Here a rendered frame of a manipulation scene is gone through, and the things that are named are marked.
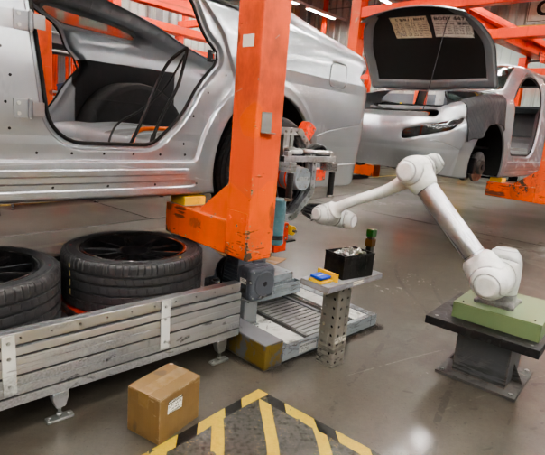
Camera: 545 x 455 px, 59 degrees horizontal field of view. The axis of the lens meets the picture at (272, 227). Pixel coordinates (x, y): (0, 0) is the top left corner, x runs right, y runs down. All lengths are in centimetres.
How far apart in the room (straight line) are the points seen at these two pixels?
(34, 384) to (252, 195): 110
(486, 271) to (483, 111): 320
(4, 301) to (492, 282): 190
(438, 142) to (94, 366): 390
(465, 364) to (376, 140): 306
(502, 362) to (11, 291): 210
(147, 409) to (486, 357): 157
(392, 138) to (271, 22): 313
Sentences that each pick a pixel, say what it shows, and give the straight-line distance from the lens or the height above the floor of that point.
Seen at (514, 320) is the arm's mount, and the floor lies 37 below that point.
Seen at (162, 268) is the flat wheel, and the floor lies 49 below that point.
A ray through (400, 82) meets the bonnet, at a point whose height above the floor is 174.
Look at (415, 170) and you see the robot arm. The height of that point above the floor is 98.
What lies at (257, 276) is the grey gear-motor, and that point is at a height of 36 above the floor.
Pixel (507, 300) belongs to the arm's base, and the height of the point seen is 42.
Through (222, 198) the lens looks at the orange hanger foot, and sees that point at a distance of 230.
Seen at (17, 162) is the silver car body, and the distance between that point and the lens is 218.
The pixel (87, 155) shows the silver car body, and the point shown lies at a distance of 229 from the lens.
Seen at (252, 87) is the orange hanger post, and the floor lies 128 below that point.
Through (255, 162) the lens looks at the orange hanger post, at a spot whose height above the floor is 97.
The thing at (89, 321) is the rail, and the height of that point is 37.
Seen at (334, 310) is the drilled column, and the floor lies 30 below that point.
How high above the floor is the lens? 115
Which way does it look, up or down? 12 degrees down
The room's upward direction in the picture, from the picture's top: 5 degrees clockwise
